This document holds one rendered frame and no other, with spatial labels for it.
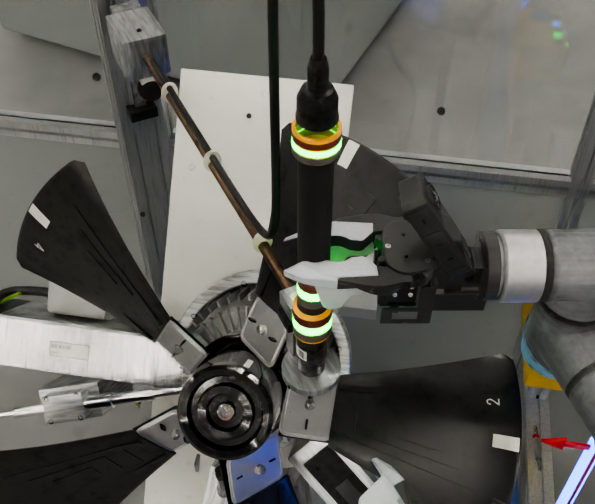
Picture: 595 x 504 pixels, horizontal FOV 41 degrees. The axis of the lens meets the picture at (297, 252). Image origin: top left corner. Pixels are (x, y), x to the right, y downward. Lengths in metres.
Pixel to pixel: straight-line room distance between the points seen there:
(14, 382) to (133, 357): 1.46
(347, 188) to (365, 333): 1.13
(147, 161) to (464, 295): 0.86
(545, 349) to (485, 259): 0.14
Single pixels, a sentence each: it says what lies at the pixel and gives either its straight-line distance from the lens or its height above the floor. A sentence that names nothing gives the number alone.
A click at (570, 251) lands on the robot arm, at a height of 1.48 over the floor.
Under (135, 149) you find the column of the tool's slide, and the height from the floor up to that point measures 1.08.
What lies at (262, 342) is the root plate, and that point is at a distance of 1.00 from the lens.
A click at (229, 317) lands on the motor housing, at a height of 1.18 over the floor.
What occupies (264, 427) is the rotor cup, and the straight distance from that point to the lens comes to 0.97.
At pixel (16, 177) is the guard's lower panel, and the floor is 0.83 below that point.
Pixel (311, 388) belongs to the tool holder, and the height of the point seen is 1.27.
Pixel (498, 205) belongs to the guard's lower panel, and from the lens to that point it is 1.70.
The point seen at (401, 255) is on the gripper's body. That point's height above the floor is 1.47.
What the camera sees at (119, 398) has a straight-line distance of 1.15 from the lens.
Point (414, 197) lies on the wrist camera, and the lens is 0.73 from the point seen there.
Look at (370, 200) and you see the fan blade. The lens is 0.92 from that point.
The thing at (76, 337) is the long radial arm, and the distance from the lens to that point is 1.19.
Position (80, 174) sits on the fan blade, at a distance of 0.98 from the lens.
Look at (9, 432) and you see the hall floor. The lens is 2.51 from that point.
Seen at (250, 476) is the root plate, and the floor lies 1.12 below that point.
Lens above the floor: 2.05
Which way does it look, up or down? 47 degrees down
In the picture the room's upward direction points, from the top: straight up
